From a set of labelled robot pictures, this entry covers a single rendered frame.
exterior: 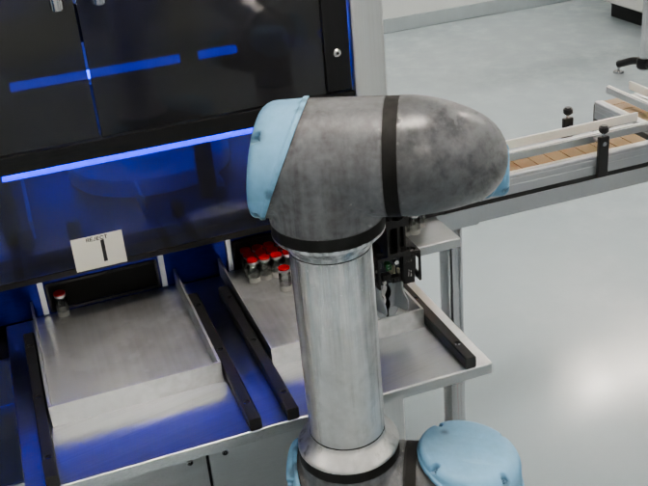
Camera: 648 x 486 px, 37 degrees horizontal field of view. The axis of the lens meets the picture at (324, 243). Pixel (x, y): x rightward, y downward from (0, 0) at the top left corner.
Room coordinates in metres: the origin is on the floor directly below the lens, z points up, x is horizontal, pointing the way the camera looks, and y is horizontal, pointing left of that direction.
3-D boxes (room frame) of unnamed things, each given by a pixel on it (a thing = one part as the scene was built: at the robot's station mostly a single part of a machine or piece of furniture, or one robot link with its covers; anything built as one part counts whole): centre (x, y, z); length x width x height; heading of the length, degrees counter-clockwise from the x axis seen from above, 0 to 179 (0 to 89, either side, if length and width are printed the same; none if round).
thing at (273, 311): (1.46, 0.02, 0.90); 0.34 x 0.26 x 0.04; 18
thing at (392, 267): (1.31, -0.10, 1.05); 0.09 x 0.08 x 0.12; 17
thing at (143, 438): (1.34, 0.16, 0.87); 0.70 x 0.48 x 0.02; 108
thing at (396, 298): (1.32, -0.11, 0.95); 0.06 x 0.03 x 0.09; 17
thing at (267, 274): (1.56, 0.06, 0.90); 0.18 x 0.02 x 0.05; 108
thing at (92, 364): (1.36, 0.35, 0.90); 0.34 x 0.26 x 0.04; 18
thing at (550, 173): (1.87, -0.41, 0.92); 0.69 x 0.16 x 0.16; 108
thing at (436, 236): (1.69, -0.18, 0.87); 0.14 x 0.13 x 0.02; 18
